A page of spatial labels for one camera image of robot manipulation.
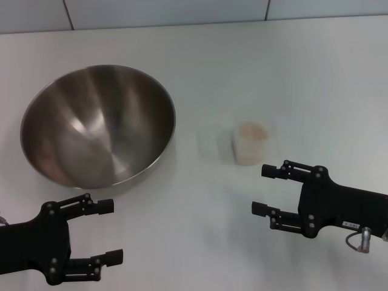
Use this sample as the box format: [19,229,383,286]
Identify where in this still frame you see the white rice grains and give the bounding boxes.
[233,121,270,166]

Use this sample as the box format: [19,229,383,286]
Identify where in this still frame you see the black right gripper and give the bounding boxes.
[251,159,388,240]

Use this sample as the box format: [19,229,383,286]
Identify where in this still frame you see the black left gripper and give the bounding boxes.
[0,193,124,286]

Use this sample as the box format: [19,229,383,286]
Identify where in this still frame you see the clear plastic cup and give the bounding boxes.
[230,119,272,167]

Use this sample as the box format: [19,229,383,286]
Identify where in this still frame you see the stainless steel mixing bowl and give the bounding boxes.
[19,64,176,189]

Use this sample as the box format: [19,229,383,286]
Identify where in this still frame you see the right gripper connector cable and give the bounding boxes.
[344,226,372,253]

